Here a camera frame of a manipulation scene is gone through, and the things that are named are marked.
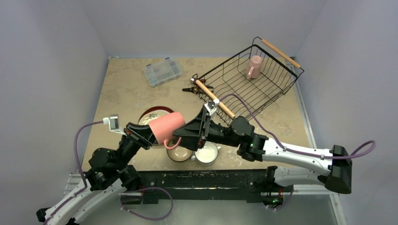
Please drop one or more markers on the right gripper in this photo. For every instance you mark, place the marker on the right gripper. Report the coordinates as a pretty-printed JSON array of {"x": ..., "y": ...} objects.
[{"x": 203, "y": 128}]

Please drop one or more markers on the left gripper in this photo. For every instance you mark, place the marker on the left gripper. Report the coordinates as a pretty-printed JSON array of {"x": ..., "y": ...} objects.
[{"x": 142, "y": 135}]

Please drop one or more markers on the salmon pink mug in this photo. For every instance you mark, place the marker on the salmon pink mug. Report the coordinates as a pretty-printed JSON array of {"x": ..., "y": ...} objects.
[{"x": 164, "y": 126}]

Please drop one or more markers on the light pink faceted mug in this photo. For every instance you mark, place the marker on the light pink faceted mug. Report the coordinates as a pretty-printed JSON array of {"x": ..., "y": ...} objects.
[{"x": 253, "y": 67}]

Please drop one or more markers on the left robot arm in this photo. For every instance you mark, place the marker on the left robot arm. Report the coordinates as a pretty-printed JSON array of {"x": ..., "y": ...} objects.
[{"x": 110, "y": 175}]

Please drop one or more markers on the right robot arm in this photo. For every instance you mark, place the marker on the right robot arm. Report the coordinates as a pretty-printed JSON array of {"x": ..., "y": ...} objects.
[{"x": 330, "y": 168}]

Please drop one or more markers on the beige round plate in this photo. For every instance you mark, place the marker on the beige round plate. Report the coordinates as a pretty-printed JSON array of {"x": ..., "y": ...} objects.
[{"x": 150, "y": 116}]

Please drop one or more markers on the brown bowl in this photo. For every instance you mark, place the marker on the brown bowl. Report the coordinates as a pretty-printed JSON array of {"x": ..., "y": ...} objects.
[{"x": 179, "y": 154}]

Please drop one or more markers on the red black lacquer plate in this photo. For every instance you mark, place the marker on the red black lacquer plate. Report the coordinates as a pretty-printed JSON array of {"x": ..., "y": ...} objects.
[{"x": 156, "y": 108}]

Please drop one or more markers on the clear plastic organizer box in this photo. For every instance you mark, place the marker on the clear plastic organizer box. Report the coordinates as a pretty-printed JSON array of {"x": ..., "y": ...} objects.
[{"x": 162, "y": 72}]

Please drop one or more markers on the white two-handled soup cup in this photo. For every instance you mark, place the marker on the white two-handled soup cup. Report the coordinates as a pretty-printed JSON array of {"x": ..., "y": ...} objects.
[{"x": 207, "y": 155}]

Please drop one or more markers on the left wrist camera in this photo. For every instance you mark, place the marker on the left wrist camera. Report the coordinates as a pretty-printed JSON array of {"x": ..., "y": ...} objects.
[{"x": 113, "y": 124}]

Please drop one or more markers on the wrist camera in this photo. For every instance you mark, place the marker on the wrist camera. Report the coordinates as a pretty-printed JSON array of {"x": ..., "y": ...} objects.
[
  {"x": 212, "y": 106},
  {"x": 113, "y": 124}
]

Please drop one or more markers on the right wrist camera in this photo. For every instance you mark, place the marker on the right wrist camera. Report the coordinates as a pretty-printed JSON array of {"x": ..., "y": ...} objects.
[{"x": 212, "y": 106}]

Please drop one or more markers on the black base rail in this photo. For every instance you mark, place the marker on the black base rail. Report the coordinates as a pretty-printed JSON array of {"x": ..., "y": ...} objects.
[{"x": 251, "y": 185}]

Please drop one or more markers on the black wire dish rack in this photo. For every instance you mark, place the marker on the black wire dish rack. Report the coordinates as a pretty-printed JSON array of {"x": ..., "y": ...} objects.
[{"x": 248, "y": 97}]

